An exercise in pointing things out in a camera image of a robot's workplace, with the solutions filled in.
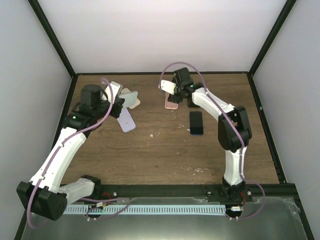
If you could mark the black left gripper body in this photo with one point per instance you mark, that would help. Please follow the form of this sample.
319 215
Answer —
115 113

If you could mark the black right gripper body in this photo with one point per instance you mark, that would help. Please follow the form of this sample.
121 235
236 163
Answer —
174 99

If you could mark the pink phone case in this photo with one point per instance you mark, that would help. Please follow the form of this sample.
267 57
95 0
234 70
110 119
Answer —
168 104

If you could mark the blue smartphone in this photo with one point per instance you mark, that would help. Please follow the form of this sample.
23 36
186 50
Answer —
196 123

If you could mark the white smartphone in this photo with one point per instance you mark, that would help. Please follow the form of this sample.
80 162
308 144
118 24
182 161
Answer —
129 98

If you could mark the black phone case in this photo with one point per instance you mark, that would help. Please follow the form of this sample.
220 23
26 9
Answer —
191 104

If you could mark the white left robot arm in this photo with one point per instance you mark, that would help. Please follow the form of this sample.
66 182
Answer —
43 194

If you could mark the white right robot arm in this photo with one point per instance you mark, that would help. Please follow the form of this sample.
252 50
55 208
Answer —
234 130

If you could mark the lavender phone case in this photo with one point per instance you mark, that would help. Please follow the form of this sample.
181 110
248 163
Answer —
126 121

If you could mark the cream phone case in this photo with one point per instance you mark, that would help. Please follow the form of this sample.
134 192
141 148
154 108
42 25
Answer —
136 103

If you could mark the light blue slotted strip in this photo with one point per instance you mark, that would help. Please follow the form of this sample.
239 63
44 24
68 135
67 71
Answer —
211 210

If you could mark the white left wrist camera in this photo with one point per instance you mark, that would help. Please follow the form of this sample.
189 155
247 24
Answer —
114 89

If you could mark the black frame rail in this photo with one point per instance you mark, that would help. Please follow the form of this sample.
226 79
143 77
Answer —
213 192

